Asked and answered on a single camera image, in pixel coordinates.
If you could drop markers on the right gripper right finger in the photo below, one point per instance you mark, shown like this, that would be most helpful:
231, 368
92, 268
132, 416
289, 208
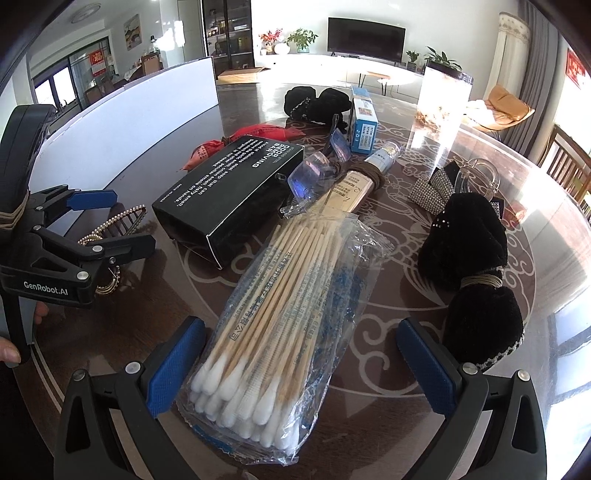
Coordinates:
513, 445

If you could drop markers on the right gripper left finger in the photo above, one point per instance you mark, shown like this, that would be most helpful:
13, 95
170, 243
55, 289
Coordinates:
88, 446

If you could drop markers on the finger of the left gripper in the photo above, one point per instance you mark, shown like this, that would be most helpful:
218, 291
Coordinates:
58, 257
51, 204

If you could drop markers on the black printed box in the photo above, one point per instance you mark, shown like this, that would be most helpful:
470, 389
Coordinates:
218, 205

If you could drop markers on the cotton swab bag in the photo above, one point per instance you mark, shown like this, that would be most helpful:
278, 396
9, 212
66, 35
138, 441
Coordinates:
256, 392

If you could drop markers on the clear cap cosmetic bottle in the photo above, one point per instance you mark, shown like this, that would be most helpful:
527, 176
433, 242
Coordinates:
385, 157

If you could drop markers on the white cardboard storage box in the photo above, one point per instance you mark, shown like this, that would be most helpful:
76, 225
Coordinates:
95, 146

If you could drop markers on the clear safety glasses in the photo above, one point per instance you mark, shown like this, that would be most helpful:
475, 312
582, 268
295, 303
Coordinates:
317, 174

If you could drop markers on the cardboard box on floor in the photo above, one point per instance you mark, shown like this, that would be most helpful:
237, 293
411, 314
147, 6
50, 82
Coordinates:
240, 76

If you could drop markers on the dark display cabinet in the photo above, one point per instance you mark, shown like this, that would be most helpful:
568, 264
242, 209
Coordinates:
228, 34

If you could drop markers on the black hair scrunchie far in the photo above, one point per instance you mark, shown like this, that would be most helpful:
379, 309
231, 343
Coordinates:
302, 103

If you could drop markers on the white tv console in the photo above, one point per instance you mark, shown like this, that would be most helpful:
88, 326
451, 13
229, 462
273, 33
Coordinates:
336, 71

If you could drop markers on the rhinestone bow hair clip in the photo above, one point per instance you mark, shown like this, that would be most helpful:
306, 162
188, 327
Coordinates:
433, 195

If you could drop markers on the clear plastic hair claw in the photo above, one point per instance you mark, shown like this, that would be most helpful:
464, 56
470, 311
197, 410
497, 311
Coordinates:
480, 176

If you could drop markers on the red flower plant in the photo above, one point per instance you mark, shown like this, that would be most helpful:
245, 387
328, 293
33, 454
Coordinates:
269, 40

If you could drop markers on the blue white medicine box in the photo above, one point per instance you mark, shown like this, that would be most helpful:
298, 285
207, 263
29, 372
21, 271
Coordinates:
363, 122

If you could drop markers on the green potted plant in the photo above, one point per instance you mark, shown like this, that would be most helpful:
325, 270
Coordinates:
302, 39

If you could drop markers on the wooden dining chair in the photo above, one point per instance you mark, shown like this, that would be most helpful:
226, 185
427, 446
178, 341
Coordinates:
565, 161

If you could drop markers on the small coffee table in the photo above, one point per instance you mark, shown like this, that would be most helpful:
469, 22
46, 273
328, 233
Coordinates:
384, 81

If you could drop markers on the orange lounge chair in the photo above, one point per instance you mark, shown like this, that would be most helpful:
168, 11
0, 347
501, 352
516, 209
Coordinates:
500, 111

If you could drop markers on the black television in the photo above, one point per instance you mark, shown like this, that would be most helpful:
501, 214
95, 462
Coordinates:
366, 38

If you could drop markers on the clear plastic container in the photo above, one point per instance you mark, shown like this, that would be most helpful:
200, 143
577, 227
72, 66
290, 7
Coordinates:
441, 106

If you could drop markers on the green plant right of tv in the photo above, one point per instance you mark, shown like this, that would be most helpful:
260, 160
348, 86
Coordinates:
441, 62

